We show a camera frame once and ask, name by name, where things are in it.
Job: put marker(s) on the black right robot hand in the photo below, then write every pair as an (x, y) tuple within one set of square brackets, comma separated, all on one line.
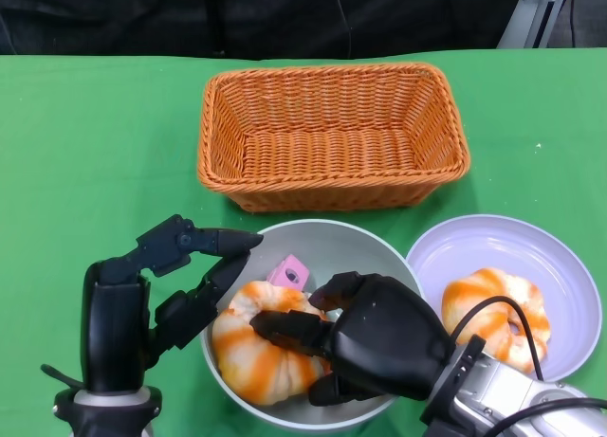
[(389, 333)]

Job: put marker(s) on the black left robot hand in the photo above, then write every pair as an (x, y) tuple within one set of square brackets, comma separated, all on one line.
[(114, 323)]

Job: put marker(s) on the small orange striped bread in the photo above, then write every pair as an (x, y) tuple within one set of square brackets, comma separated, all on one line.
[(474, 290)]

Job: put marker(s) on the grey round bowl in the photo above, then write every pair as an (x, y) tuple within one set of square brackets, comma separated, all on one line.
[(332, 247)]

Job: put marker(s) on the pink cake slice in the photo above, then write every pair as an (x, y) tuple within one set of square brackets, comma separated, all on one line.
[(289, 273)]

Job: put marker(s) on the large round twisted bread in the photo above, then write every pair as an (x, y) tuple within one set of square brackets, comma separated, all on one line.
[(256, 366)]

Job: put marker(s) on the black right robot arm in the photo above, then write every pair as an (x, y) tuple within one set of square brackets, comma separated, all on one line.
[(493, 394)]

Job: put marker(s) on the lilac round plate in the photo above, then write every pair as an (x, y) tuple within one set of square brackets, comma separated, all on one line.
[(498, 242)]

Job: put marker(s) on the orange wicker basket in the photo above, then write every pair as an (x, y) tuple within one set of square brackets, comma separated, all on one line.
[(332, 148)]

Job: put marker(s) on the green tablecloth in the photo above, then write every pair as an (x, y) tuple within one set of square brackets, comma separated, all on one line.
[(95, 148)]

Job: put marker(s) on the black backdrop curtain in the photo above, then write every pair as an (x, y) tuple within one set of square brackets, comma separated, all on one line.
[(142, 15)]

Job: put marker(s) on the grey metal frame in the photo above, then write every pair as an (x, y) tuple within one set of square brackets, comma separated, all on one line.
[(524, 20)]

